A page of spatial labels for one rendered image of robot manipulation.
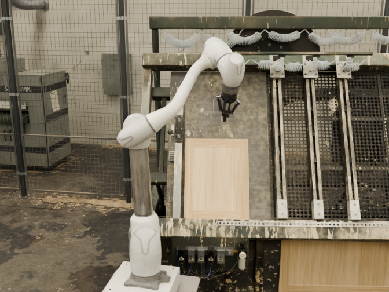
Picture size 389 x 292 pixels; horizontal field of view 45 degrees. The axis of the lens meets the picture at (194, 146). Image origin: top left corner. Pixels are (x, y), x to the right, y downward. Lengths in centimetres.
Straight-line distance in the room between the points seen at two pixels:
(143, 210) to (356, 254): 168
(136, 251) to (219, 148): 115
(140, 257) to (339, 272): 168
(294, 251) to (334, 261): 29
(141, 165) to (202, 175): 83
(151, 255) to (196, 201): 85
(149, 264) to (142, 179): 43
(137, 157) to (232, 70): 67
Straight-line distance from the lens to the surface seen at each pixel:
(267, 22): 389
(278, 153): 322
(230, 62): 221
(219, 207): 315
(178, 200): 314
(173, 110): 225
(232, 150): 325
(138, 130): 224
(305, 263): 351
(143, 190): 250
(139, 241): 239
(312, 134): 331
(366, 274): 366
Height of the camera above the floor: 214
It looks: 15 degrees down
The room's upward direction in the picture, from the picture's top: straight up
